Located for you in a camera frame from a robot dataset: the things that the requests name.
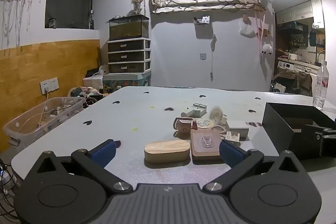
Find white drawer unit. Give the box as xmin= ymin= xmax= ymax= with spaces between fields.
xmin=107 ymin=38 xmax=152 ymax=74

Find hanging white cable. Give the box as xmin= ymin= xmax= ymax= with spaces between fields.
xmin=210 ymin=34 xmax=217 ymax=83

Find white round flip-lid container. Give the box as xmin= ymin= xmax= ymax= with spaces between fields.
xmin=196 ymin=106 xmax=228 ymax=130

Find white washing machine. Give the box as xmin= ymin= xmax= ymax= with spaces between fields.
xmin=278 ymin=60 xmax=298 ymax=73

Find square wooden plate clear hook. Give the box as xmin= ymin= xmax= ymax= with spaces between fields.
xmin=190 ymin=129 xmax=223 ymax=161

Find oval wooden box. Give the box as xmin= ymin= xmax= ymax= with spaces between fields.
xmin=144 ymin=139 xmax=191 ymax=164

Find pink eyelash curler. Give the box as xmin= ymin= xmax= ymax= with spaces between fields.
xmin=173 ymin=117 xmax=228 ymax=139

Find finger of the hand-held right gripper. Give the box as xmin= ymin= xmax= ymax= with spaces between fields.
xmin=304 ymin=123 xmax=336 ymax=141
xmin=319 ymin=135 xmax=336 ymax=159

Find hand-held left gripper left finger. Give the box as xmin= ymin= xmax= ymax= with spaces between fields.
xmin=34 ymin=139 xmax=133 ymax=194

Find glass fish tank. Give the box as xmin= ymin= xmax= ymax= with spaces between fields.
xmin=109 ymin=15 xmax=150 ymax=41

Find vase of dried flowers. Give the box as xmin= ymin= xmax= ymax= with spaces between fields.
xmin=131 ymin=0 xmax=145 ymax=15

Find white wall socket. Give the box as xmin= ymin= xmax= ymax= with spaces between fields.
xmin=40 ymin=77 xmax=59 ymax=95

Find teal printed cabinet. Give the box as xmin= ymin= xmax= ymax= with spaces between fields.
xmin=103 ymin=72 xmax=152 ymax=95

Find chair with brown clothes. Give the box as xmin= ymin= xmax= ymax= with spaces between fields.
xmin=271 ymin=69 xmax=313 ymax=96

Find white rectangular box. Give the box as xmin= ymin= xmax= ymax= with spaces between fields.
xmin=228 ymin=120 xmax=249 ymax=138

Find white plastic tool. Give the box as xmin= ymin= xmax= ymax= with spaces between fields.
xmin=181 ymin=103 xmax=208 ymax=118

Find white cardboard box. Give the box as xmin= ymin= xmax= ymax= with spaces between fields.
xmin=83 ymin=74 xmax=104 ymax=90

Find pile of plush toys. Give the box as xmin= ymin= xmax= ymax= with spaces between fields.
xmin=68 ymin=86 xmax=104 ymax=102

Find white hanging bag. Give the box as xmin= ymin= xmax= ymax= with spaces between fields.
xmin=239 ymin=19 xmax=257 ymax=38

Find white plush sheep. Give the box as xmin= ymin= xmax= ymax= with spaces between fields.
xmin=261 ymin=42 xmax=273 ymax=55

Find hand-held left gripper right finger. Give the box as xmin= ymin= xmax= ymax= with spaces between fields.
xmin=203 ymin=139 xmax=306 ymax=193

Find clear plastic storage bin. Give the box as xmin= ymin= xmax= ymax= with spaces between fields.
xmin=3 ymin=97 xmax=86 ymax=147

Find white kitchen cabinets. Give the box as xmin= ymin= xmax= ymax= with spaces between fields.
xmin=276 ymin=0 xmax=324 ymax=25

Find black storage box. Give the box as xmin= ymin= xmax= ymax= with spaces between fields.
xmin=262 ymin=102 xmax=336 ymax=161

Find wall shelf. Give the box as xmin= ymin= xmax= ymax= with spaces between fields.
xmin=194 ymin=15 xmax=212 ymax=39

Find tangle of floor cables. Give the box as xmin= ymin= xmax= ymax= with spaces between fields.
xmin=0 ymin=158 xmax=19 ymax=222

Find clear plastic water bottle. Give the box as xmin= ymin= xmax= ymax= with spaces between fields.
xmin=312 ymin=60 xmax=330 ymax=110

